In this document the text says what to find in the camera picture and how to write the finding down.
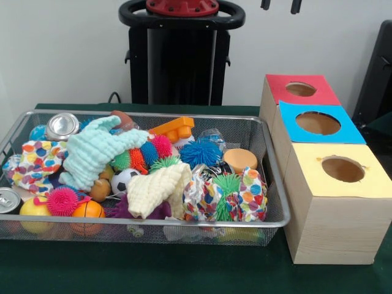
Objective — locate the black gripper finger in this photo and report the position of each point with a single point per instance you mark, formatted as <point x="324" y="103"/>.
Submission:
<point x="296" y="6"/>
<point x="265" y="5"/>

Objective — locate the clear mesh bin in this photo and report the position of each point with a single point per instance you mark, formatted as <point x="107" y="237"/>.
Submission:
<point x="272" y="177"/>

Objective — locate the wooden box with three holes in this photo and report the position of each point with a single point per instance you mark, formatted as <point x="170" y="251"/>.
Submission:
<point x="337" y="226"/>

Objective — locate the black upright panel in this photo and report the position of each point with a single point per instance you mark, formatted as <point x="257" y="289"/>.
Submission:
<point x="376" y="79"/>

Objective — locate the orange plastic toy brick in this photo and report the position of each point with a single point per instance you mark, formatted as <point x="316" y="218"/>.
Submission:
<point x="174" y="128"/>

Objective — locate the blue spiky ball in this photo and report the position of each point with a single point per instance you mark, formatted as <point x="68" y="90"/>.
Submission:
<point x="200" y="153"/>

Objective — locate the green spiky ball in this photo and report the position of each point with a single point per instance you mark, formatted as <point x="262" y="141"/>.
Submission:
<point x="226" y="185"/>

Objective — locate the cream yellow cloth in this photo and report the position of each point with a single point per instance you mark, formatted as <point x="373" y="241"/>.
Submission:
<point x="153" y="190"/>

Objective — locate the small soccer ball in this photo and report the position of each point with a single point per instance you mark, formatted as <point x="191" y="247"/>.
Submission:
<point x="124" y="182"/>

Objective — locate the mint green cloth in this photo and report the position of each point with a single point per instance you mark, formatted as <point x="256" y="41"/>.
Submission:
<point x="92" y="156"/>

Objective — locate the silver drink can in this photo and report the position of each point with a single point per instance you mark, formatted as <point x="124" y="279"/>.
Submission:
<point x="61" y="125"/>

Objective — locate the small orange basketball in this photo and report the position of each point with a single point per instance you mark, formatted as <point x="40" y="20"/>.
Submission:
<point x="89" y="211"/>

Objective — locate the polka-dot cloth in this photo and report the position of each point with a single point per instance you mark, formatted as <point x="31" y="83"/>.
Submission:
<point x="40" y="160"/>

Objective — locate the pink spiky ball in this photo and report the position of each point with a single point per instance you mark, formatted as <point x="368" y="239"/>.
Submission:
<point x="62" y="201"/>

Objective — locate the dark green tablecloth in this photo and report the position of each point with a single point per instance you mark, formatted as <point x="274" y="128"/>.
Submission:
<point x="153" y="269"/>

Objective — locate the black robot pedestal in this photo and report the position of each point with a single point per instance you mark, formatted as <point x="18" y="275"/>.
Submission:
<point x="177" y="61"/>

